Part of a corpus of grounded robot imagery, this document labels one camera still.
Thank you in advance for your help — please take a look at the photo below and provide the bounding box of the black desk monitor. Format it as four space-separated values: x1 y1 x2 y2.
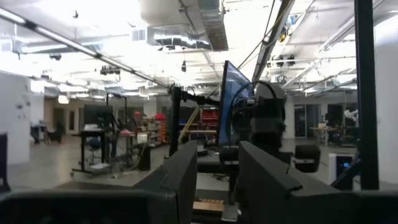
83 104 114 127

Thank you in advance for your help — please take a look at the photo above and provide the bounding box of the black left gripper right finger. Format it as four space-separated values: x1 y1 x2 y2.
235 141 343 224

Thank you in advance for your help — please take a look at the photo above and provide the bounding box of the yellow ladder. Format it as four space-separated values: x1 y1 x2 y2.
178 105 201 144

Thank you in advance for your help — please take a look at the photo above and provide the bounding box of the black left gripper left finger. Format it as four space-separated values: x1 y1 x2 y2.
133 140 198 224

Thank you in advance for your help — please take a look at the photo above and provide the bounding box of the tan wooden board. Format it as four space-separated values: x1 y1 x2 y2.
192 198 225 214

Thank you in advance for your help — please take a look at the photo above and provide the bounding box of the black monitor stand post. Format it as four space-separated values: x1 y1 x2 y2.
169 86 221 157

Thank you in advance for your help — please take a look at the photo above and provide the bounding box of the curved blue-screen monitor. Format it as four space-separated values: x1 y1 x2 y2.
217 60 254 147

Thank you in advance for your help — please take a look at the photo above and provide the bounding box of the silver rectangular ceiling duct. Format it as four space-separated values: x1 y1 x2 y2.
139 0 229 52

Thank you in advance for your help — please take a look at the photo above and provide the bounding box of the red shelf rack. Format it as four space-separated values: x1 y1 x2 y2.
200 108 220 126

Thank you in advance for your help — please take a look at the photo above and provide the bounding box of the black standing desk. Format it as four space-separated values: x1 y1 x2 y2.
71 128 116 175

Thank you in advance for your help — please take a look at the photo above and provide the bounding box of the white computer tower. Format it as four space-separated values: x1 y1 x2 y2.
327 152 354 191

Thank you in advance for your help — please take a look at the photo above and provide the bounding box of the black vertical frame post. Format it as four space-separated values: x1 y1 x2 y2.
354 0 380 191

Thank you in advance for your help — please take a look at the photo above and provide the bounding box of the black frame rail with lights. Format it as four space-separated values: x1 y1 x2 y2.
0 7 170 90

